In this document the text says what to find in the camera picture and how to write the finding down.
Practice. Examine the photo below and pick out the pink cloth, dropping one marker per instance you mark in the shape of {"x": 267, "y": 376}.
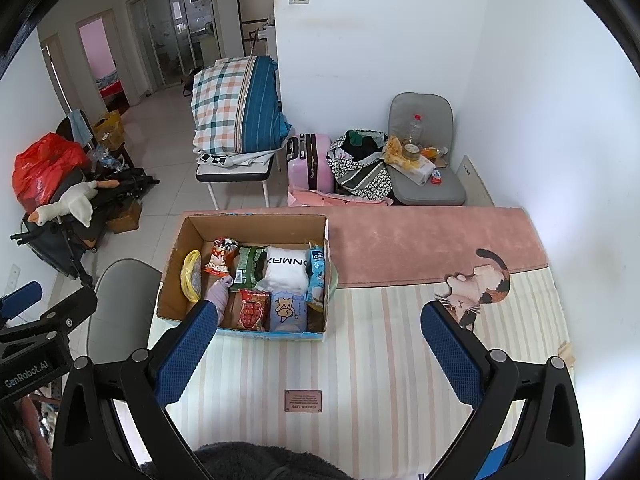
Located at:
{"x": 340, "y": 199}

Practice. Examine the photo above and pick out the blue hanging cloth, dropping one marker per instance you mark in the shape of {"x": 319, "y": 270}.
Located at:
{"x": 80, "y": 125}

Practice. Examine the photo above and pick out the glass sliding door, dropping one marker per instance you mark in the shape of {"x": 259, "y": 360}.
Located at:
{"x": 165, "y": 35}

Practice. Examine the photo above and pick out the red plastic bag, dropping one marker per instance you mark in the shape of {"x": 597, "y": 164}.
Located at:
{"x": 42, "y": 165}

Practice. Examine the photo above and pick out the orange packet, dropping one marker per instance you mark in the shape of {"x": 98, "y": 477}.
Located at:
{"x": 434, "y": 153}

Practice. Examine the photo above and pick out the red patterned snack packet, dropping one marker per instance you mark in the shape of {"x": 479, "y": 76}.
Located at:
{"x": 252, "y": 310}

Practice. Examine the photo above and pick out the white flat panel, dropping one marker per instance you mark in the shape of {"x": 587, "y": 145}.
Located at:
{"x": 477, "y": 182}

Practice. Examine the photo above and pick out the beige tape piece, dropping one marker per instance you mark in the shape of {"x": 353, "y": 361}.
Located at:
{"x": 566, "y": 354}

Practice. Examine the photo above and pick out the small brown cardboard box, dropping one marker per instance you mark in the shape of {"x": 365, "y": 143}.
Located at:
{"x": 125, "y": 217}

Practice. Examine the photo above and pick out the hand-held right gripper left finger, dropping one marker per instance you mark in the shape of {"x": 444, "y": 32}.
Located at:
{"x": 185, "y": 355}

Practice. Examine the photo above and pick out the pink suitcase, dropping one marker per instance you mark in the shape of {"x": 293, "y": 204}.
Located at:
{"x": 312, "y": 165}

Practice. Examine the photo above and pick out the small red box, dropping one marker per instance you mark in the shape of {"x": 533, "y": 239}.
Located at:
{"x": 436, "y": 177}

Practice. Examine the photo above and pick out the blue tube packet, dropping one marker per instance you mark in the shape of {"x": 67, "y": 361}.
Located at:
{"x": 316, "y": 275}

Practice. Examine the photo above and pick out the yellow plastic bag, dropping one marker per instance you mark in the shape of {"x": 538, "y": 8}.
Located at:
{"x": 394, "y": 149}

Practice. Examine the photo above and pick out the grey round chair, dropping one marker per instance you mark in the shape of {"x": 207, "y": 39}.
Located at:
{"x": 125, "y": 295}

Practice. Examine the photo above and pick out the white folding bench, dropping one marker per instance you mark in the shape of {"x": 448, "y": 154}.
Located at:
{"x": 235, "y": 172}

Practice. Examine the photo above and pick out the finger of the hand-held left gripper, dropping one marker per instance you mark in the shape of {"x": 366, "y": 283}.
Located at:
{"x": 20, "y": 296}

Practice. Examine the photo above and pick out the yellow grey curved pouch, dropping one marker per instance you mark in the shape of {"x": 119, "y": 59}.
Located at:
{"x": 191, "y": 275}

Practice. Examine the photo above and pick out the green snack packet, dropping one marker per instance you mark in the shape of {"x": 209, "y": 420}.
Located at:
{"x": 249, "y": 262}

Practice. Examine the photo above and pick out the plaid bedding bundle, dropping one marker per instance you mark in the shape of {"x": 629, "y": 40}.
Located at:
{"x": 230, "y": 105}

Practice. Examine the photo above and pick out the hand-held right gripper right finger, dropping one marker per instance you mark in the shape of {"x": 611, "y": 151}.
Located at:
{"x": 450, "y": 355}

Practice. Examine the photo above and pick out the blue seat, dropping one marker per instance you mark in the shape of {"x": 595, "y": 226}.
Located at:
{"x": 492, "y": 465}

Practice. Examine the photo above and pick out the white wrapped pack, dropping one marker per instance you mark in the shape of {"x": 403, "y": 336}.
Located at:
{"x": 417, "y": 170}

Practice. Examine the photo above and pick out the light blue tissue pack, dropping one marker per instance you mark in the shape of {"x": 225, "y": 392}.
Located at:
{"x": 287, "y": 312}

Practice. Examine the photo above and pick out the black stroller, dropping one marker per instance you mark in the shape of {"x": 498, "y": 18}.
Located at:
{"x": 50, "y": 245}

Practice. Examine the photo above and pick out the white soft pouch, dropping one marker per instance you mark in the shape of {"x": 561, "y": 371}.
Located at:
{"x": 282, "y": 270}

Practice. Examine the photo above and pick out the clear plastic bottle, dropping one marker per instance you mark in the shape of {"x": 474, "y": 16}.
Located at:
{"x": 413, "y": 131}

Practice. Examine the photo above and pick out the grey padded chair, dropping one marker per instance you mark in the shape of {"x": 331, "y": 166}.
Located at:
{"x": 440, "y": 110}

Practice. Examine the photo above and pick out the black white patterned bag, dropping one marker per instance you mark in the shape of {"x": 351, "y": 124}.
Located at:
{"x": 362, "y": 180}

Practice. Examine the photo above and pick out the brown tape roll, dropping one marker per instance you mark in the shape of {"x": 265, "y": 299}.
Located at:
{"x": 411, "y": 151}

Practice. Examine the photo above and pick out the white goose plush toy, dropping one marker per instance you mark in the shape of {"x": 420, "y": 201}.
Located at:
{"x": 75, "y": 205}

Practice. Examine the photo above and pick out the person's dark fuzzy clothing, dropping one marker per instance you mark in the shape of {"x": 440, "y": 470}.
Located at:
{"x": 240, "y": 462}

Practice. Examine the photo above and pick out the red white snack packet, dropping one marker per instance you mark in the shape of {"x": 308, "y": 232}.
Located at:
{"x": 221, "y": 255}

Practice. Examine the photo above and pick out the red bed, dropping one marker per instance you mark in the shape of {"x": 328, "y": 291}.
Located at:
{"x": 110, "y": 87}

